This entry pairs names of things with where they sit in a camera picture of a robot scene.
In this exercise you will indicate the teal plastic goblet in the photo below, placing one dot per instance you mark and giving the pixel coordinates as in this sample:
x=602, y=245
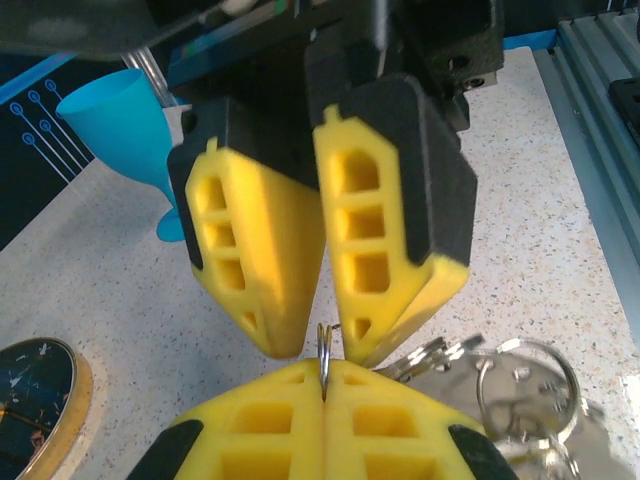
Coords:
x=115, y=130

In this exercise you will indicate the silver metal key plate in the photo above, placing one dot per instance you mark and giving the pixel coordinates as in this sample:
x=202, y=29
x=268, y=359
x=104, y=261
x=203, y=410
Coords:
x=450, y=385

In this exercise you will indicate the round gold-rimmed dark plate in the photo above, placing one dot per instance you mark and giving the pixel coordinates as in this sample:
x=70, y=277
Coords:
x=30, y=400

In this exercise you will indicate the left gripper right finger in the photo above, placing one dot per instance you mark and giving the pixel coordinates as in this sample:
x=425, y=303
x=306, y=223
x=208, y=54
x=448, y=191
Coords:
x=390, y=435

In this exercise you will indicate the aluminium frame post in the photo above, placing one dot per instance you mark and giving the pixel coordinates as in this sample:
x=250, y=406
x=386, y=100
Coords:
x=145, y=72

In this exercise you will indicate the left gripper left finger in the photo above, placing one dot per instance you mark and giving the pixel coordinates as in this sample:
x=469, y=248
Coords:
x=250, y=435

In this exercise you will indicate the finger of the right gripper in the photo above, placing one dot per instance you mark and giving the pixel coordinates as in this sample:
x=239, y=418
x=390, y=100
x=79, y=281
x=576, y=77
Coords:
x=275, y=250
x=425, y=200

